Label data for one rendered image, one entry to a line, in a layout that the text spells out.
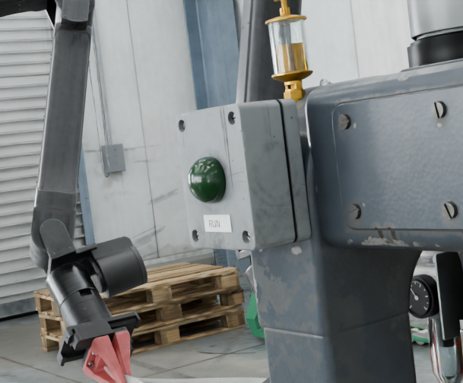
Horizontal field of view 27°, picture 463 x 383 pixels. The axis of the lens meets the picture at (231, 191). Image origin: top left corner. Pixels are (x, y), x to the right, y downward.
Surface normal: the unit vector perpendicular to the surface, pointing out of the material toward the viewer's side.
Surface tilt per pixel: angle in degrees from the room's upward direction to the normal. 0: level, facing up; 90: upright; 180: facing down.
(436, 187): 90
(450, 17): 90
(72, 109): 63
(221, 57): 90
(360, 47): 90
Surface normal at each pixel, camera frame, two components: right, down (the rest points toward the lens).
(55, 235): 0.21, -0.44
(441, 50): -0.64, 0.12
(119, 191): 0.56, -0.03
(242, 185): -0.82, 0.13
